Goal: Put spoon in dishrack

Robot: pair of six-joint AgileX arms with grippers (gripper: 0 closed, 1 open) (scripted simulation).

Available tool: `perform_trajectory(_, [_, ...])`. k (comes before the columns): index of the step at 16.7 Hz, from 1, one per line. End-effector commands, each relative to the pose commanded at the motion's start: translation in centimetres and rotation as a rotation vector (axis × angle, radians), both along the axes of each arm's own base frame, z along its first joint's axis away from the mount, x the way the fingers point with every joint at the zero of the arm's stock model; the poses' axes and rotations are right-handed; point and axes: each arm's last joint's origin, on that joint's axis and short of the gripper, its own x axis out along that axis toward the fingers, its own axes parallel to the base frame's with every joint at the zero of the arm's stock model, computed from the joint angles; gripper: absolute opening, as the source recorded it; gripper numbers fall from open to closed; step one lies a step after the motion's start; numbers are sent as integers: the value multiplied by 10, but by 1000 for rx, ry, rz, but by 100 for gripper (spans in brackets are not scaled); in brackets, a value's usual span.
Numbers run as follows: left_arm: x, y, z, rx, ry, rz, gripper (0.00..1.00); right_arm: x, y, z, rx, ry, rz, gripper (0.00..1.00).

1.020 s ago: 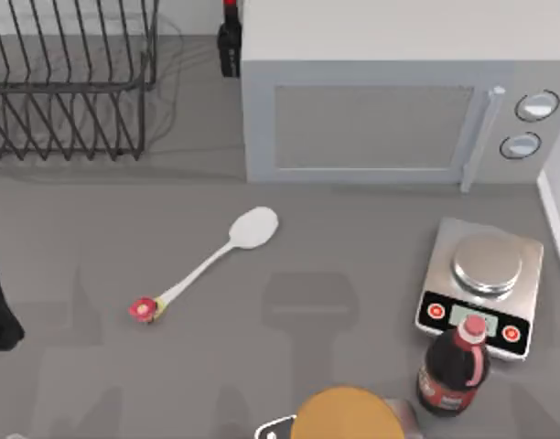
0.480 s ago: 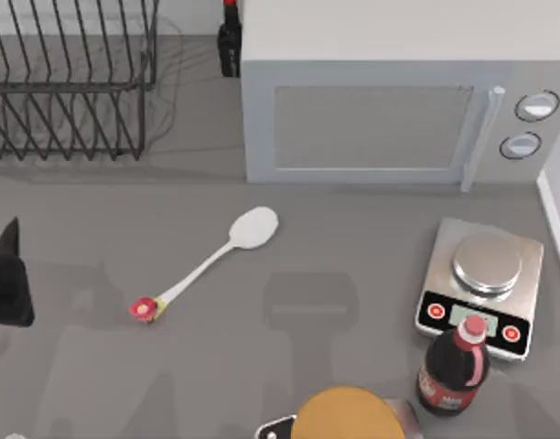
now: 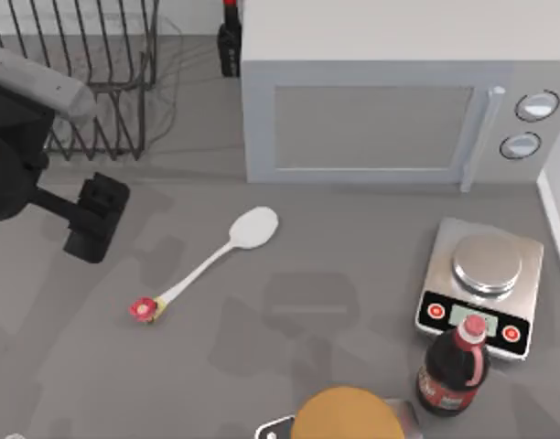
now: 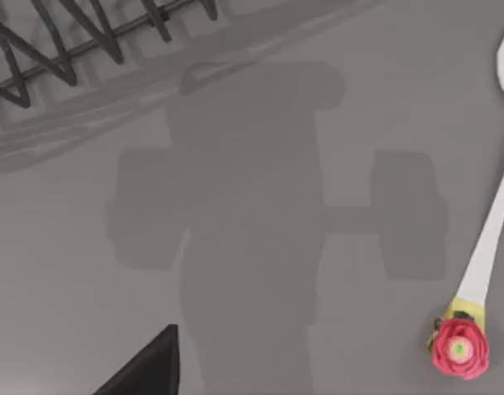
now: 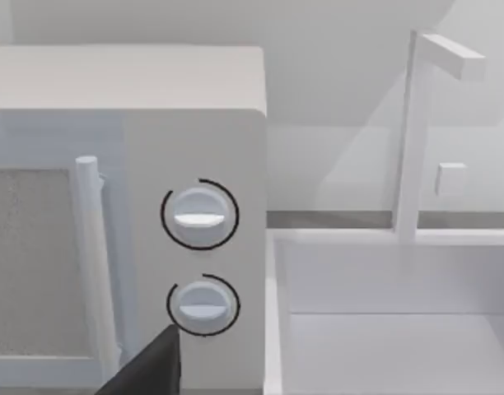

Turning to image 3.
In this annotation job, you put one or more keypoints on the white spoon with red flower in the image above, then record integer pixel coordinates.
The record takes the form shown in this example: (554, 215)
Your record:
(255, 228)

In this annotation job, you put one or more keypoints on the dark bottle with red cap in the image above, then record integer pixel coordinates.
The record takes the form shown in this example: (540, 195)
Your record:
(229, 43)

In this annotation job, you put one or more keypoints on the grey tray with white rim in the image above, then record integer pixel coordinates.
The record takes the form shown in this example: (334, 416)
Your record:
(273, 427)

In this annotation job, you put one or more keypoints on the microwave door with window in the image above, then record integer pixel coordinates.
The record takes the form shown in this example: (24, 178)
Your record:
(371, 125)

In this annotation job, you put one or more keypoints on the orange-brown round bread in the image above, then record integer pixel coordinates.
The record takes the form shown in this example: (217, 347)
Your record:
(348, 414)

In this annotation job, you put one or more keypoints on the pale grey microwave oven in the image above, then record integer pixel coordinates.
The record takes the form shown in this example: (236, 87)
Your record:
(399, 36)

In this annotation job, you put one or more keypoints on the dark red soda bottle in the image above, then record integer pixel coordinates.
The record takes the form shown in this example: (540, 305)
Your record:
(449, 370)

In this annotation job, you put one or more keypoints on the silver kitchen scale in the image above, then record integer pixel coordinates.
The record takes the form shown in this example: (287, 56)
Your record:
(486, 265)

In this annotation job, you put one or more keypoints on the small round microwave knob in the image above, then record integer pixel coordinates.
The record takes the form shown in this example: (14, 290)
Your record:
(520, 145)

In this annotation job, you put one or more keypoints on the large round microwave knob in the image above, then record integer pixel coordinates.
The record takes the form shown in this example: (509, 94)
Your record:
(537, 106)

